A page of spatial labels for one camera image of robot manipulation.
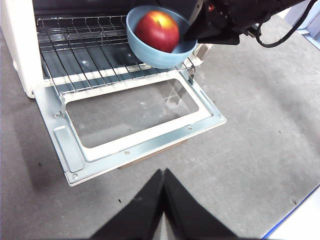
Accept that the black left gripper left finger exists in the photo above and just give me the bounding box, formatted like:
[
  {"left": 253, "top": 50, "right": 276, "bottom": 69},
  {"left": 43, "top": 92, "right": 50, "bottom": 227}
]
[{"left": 89, "top": 169, "right": 165, "bottom": 240}]

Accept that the cream Toshiba toaster oven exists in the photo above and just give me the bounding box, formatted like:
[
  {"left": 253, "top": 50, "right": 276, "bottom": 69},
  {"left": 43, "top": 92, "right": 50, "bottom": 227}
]
[{"left": 0, "top": 0, "right": 213, "bottom": 100}]

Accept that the black cable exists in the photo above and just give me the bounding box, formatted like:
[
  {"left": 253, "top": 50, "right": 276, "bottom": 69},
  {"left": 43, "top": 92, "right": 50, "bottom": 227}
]
[{"left": 255, "top": 0, "right": 319, "bottom": 49}]

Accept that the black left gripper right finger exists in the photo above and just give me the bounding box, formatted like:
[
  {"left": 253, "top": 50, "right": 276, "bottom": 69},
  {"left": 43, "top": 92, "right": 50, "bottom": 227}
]
[{"left": 163, "top": 168, "right": 240, "bottom": 240}]

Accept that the red apple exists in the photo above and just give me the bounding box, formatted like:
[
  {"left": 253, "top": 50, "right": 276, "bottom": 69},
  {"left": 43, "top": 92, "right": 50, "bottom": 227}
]
[{"left": 134, "top": 10, "right": 181, "bottom": 53}]

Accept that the glass oven door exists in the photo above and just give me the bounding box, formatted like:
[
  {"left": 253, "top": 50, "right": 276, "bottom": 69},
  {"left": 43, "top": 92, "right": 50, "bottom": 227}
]
[{"left": 32, "top": 69, "right": 228, "bottom": 188}]

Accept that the blue bowl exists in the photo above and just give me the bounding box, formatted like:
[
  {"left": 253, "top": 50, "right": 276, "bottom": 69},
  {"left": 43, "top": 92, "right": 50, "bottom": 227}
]
[{"left": 125, "top": 5, "right": 198, "bottom": 70}]

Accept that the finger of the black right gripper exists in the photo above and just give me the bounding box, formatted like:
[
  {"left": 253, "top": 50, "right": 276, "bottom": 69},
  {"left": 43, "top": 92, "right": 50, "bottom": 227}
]
[
  {"left": 183, "top": 0, "right": 231, "bottom": 40},
  {"left": 197, "top": 31, "right": 241, "bottom": 45}
]

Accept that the metal wire oven rack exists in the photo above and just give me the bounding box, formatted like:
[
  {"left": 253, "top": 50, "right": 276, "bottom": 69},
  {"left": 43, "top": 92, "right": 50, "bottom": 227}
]
[{"left": 36, "top": 14, "right": 197, "bottom": 97}]

